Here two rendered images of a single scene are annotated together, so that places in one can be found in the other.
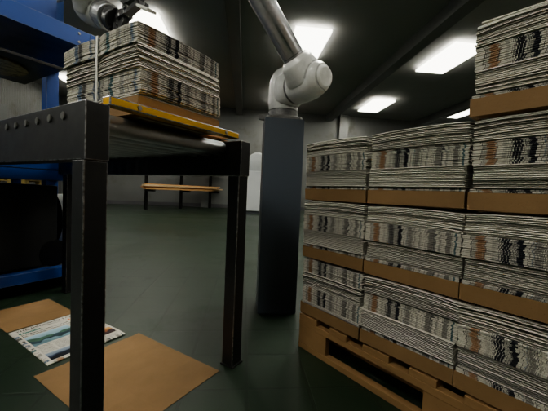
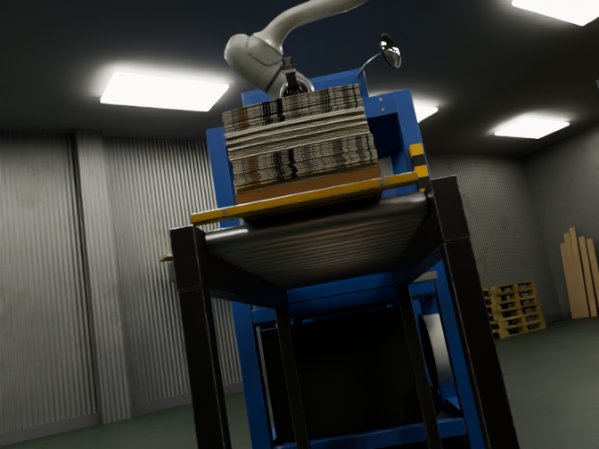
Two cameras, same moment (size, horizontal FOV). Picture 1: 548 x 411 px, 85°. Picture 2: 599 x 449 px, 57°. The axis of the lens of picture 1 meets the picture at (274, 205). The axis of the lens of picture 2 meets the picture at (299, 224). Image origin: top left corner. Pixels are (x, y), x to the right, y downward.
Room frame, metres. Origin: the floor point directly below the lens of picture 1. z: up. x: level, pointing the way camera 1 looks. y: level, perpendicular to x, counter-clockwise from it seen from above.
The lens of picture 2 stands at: (0.35, -0.63, 0.56)
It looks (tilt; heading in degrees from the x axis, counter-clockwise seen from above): 11 degrees up; 62
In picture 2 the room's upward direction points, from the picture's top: 10 degrees counter-clockwise
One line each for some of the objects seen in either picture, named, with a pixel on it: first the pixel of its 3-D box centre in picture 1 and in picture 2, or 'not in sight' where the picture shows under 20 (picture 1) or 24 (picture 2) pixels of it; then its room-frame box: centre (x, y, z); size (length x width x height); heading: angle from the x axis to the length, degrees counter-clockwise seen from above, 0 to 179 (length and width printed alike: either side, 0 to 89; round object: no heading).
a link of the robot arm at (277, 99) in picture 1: (285, 90); not in sight; (1.62, -0.03, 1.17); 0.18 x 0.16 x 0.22; 34
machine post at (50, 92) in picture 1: (50, 162); (422, 272); (2.27, 1.69, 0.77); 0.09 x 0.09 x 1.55; 58
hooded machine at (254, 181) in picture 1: (258, 183); not in sight; (8.54, 0.48, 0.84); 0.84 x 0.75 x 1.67; 95
